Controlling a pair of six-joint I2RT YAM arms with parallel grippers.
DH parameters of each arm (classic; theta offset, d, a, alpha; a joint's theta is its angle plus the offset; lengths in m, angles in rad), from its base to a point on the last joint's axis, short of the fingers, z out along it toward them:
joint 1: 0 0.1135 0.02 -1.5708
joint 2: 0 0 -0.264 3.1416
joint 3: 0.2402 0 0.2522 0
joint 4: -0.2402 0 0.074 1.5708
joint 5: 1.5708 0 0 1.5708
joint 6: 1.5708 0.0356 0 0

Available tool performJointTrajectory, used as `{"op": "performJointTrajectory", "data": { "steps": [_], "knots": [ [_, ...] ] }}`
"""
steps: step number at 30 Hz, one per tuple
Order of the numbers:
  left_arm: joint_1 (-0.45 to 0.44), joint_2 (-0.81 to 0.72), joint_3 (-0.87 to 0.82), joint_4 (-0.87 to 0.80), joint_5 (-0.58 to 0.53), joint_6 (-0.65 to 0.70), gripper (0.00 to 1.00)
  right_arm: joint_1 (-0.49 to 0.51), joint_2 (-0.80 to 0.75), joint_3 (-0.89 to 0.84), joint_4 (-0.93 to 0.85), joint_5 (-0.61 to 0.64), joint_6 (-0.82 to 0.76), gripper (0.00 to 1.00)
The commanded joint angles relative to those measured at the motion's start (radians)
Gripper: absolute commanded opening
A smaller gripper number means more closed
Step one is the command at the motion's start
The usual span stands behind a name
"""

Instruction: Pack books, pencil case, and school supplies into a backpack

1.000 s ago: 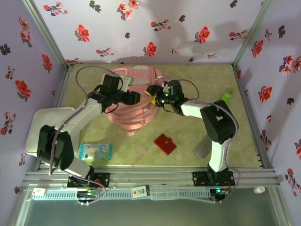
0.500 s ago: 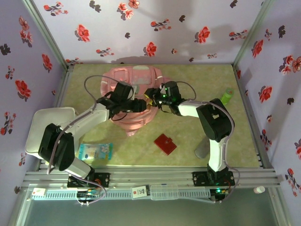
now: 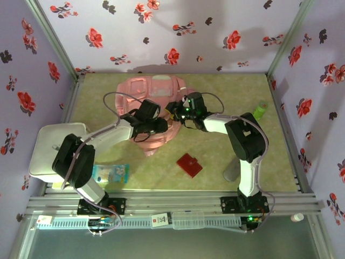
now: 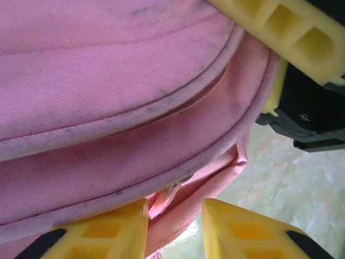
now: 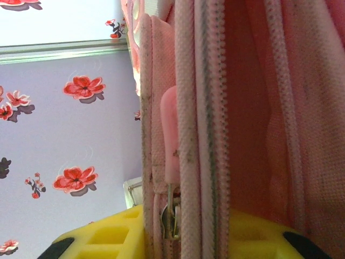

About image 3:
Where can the pink school backpack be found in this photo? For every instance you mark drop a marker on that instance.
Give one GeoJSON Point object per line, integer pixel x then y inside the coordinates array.
{"type": "Point", "coordinates": [140, 89]}

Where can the red wallet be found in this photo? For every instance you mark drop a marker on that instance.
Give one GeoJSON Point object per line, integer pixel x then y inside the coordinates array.
{"type": "Point", "coordinates": [188, 165]}

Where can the grey pencil case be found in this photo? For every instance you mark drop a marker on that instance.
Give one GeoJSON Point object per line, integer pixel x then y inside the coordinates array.
{"type": "Point", "coordinates": [231, 172]}

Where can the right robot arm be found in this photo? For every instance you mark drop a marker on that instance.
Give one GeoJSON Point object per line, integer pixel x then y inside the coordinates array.
{"type": "Point", "coordinates": [215, 125]}

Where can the blue tissue pack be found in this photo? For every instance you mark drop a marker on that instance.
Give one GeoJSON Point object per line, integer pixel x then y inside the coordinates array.
{"type": "Point", "coordinates": [113, 172]}

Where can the green bottle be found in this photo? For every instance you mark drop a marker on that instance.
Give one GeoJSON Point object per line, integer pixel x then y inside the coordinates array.
{"type": "Point", "coordinates": [260, 110]}

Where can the white label card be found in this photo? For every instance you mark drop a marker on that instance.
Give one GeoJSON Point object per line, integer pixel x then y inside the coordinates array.
{"type": "Point", "coordinates": [161, 219]}

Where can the clear plastic box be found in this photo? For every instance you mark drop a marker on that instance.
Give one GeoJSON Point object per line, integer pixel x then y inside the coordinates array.
{"type": "Point", "coordinates": [188, 220]}

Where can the small white red box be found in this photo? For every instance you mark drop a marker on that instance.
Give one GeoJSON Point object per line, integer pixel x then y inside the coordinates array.
{"type": "Point", "coordinates": [44, 220]}

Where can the small white bottle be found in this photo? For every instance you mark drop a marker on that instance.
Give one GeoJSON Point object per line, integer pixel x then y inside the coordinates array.
{"type": "Point", "coordinates": [297, 217]}

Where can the long aluminium mounting rail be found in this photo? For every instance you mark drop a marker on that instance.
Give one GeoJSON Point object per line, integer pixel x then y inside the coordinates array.
{"type": "Point", "coordinates": [172, 201]}

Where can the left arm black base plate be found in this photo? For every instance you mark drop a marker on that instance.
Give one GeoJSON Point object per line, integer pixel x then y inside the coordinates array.
{"type": "Point", "coordinates": [118, 205]}

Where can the aluminium side rail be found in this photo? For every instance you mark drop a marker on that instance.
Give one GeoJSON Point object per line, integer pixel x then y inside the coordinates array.
{"type": "Point", "coordinates": [285, 129]}

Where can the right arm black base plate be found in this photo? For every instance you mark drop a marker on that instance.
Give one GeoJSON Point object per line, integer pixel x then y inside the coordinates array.
{"type": "Point", "coordinates": [229, 203]}

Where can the aluminium frame post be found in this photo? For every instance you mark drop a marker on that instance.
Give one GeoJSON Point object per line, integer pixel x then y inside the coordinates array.
{"type": "Point", "coordinates": [291, 35]}
{"type": "Point", "coordinates": [51, 35]}

